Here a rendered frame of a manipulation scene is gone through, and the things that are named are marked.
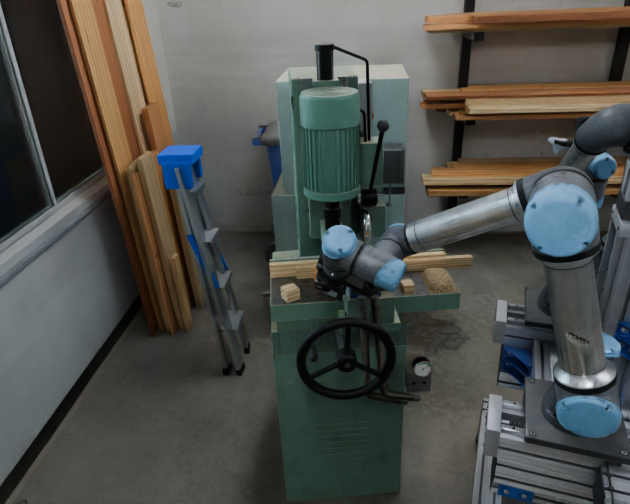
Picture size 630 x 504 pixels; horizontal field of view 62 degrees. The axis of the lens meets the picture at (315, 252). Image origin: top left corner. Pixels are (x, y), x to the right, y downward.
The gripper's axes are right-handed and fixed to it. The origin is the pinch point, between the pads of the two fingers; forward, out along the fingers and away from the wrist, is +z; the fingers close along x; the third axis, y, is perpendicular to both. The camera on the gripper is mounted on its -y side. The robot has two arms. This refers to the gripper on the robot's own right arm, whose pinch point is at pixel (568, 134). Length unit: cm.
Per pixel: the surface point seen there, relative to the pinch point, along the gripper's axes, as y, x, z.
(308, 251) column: 20, -101, -35
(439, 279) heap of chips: 23, -57, -59
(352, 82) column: -37, -77, -32
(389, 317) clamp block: 25, -73, -75
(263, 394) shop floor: 106, -142, -12
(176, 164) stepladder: -10, -157, 3
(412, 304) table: 28, -66, -64
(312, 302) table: 21, -96, -69
